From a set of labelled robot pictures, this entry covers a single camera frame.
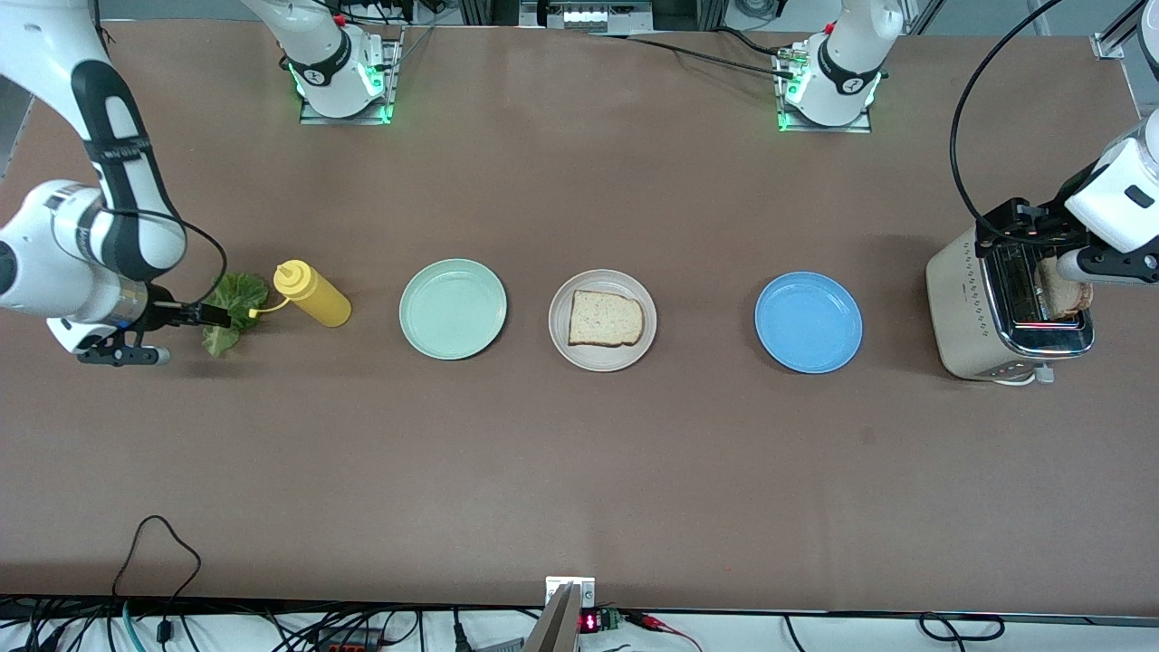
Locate green lettuce leaf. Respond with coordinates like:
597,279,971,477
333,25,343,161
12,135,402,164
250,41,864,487
201,273,272,357

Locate brown bread slice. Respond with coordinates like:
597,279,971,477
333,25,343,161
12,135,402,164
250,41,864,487
568,290,646,348
1037,258,1094,320

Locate yellow mustard squeeze bottle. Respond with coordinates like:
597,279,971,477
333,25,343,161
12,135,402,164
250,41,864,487
249,260,352,329

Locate blue plate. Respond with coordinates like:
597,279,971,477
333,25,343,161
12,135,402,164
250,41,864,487
754,272,864,375

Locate pale green plate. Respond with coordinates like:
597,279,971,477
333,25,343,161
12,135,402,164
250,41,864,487
399,259,508,361

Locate beige plate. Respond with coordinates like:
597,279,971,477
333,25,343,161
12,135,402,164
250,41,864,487
548,269,658,373

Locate beige chrome toaster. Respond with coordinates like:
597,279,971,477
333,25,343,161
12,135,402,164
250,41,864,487
925,214,1097,382

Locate grey metal bar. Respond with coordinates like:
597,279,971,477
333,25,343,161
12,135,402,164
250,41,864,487
522,583,581,652

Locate black rack device white lights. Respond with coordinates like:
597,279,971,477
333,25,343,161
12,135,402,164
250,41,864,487
519,0,655,34

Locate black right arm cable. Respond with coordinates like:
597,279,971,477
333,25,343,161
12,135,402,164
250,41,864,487
91,206,227,318

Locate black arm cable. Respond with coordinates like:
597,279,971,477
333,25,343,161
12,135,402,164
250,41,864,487
949,0,1058,227
91,206,227,318

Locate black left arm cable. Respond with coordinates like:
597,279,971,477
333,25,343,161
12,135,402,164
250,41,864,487
949,0,1058,227

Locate white toaster power cord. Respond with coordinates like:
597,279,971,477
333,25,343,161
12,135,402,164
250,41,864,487
991,362,1057,388

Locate aluminium frame extrusion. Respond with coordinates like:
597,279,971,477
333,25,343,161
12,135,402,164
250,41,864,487
1091,0,1144,61

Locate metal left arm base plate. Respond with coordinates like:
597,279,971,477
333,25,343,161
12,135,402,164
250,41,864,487
776,45,875,135

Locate thin black looped cable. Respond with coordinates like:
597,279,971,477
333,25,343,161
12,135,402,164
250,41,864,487
111,515,203,646

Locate black table cable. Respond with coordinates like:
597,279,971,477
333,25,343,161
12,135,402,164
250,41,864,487
589,25,802,82

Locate black coiled cable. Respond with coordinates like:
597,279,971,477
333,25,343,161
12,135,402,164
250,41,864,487
918,613,1006,643

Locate silver bracket plate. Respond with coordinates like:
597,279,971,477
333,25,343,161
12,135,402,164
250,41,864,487
545,576,597,607

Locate red clip lead wire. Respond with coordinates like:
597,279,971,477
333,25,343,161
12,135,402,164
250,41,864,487
623,610,705,652

